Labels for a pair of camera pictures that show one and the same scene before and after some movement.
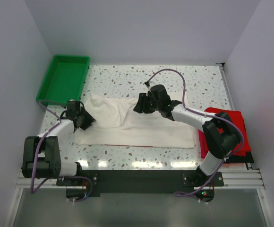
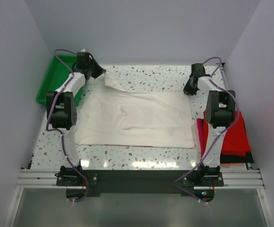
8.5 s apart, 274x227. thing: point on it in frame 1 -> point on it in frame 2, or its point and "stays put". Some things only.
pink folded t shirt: [204, 147] stays put
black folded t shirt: [248, 158] stays put
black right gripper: [141, 107] -> [189, 91]
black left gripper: [89, 119] -> [99, 70]
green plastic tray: [64, 80] stays put
